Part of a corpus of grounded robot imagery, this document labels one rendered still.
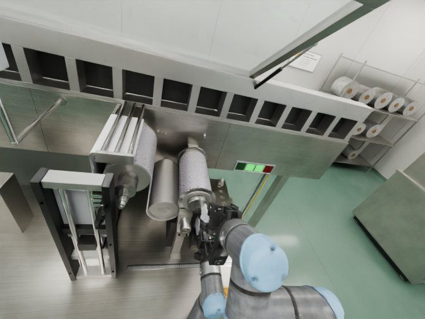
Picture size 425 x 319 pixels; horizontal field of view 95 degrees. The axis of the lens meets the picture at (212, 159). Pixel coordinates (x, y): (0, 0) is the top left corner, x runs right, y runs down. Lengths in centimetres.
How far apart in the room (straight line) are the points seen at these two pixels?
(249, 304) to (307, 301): 12
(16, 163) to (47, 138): 23
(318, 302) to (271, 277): 14
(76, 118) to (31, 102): 15
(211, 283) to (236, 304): 36
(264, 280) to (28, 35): 95
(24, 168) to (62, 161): 18
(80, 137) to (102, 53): 39
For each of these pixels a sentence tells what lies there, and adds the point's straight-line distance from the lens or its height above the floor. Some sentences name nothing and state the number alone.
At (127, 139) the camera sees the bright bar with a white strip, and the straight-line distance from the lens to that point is 70.
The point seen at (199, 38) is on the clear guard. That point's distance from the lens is 70.
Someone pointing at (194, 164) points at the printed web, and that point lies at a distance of 83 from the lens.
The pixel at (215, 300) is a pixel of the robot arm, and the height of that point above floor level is 115.
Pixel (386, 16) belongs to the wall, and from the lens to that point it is 438.
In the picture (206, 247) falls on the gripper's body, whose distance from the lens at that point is 81.
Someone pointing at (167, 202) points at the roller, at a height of 123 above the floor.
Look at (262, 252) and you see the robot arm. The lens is 34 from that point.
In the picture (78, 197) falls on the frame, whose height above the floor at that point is 136.
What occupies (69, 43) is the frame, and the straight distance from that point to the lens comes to 90.
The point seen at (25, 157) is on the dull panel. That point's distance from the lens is 125.
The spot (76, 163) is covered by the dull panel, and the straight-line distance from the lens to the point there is 117.
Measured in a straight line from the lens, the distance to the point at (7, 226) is 117.
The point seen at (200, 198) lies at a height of 129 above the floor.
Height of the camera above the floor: 183
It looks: 36 degrees down
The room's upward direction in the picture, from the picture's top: 19 degrees clockwise
